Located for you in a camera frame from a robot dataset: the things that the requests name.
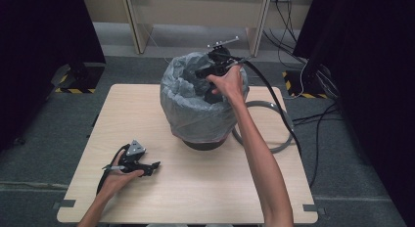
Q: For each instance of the grey table bracket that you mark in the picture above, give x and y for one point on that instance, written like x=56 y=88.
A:
x=311 y=208
x=65 y=203

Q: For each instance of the black curtain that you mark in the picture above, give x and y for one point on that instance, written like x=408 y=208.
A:
x=39 y=41
x=368 y=73

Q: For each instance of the striped stand base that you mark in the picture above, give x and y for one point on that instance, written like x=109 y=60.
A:
x=297 y=85
x=78 y=80

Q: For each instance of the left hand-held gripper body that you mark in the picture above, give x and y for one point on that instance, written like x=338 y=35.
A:
x=135 y=148

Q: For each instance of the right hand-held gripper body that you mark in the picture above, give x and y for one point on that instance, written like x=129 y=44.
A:
x=221 y=55

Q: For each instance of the beige desk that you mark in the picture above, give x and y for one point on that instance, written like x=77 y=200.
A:
x=195 y=8

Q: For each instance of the person's right hand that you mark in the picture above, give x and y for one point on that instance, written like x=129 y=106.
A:
x=231 y=85

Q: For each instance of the person's left hand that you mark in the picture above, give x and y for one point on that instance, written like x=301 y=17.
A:
x=114 y=183

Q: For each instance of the dark grey trash bin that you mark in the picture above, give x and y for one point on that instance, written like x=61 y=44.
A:
x=204 y=145

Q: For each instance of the grey plastic trash bag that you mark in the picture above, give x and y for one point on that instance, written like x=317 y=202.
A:
x=189 y=113

